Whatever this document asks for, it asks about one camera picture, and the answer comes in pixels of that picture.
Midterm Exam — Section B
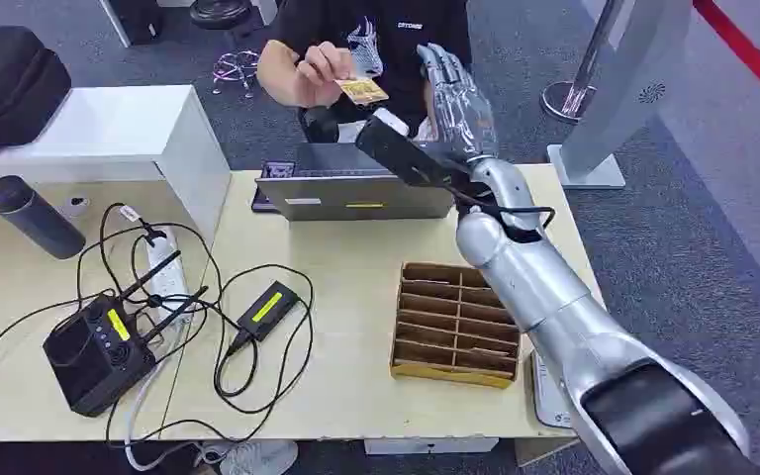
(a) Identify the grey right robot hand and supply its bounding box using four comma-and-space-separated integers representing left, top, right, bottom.
416, 42, 500, 166

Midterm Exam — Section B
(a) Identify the person's right hand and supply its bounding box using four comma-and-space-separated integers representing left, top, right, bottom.
293, 42, 355, 110

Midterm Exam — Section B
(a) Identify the yellow card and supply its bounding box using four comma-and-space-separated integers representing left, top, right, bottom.
334, 76, 391, 107

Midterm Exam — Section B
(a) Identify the person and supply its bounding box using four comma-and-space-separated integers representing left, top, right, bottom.
256, 0, 474, 144

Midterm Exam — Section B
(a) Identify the black chair base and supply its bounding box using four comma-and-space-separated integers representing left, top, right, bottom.
188, 0, 258, 32

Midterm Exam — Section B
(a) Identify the grey laptop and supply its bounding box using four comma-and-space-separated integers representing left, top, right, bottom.
251, 142, 457, 223

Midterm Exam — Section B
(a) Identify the white standing panel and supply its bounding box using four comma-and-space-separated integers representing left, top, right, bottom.
546, 0, 695, 192

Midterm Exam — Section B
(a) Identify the white cabinet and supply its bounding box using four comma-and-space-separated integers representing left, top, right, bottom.
0, 84, 234, 250

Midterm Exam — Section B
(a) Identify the wooden card box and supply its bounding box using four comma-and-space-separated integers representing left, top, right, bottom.
389, 261, 523, 391

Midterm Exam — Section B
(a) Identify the black power adapter yellow label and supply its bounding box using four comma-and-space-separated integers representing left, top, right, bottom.
225, 280, 303, 359

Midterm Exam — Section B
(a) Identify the white power strip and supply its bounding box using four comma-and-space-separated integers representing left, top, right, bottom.
144, 226, 192, 324

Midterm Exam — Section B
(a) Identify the round grey desk grommet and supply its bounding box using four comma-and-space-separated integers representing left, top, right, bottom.
60, 195, 92, 219

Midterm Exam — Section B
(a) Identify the white tablet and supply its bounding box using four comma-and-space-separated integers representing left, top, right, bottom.
528, 349, 576, 430

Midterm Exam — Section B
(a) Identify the red barrier belt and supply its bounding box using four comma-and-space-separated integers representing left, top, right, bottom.
692, 0, 760, 122

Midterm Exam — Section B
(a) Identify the black bag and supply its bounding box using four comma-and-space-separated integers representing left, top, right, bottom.
0, 25, 73, 163

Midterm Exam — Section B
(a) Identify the dark cylindrical bottle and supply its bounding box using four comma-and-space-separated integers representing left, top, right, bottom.
0, 174, 87, 261

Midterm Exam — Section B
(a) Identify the white drawer under desk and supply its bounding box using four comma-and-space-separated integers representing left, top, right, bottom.
362, 436, 500, 457

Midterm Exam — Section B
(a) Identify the black remote controller with antennas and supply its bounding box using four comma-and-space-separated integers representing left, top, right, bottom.
42, 249, 211, 419

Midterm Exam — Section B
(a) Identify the white shoe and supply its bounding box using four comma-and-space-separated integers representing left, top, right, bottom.
218, 439, 300, 475

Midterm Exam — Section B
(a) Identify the purple wire frame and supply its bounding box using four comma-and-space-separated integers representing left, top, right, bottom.
211, 49, 261, 100

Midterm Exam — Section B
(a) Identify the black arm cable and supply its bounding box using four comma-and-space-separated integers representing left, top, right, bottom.
450, 185, 557, 245

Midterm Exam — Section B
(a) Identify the chrome stanchion post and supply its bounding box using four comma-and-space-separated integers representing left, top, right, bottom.
539, 0, 625, 125

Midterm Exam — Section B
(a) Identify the black adapter cable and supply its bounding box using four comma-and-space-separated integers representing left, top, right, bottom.
212, 263, 317, 417

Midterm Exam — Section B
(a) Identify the long black cable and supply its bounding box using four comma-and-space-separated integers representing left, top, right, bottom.
0, 201, 226, 449

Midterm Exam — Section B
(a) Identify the white cable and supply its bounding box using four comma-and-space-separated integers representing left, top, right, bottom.
122, 328, 224, 474

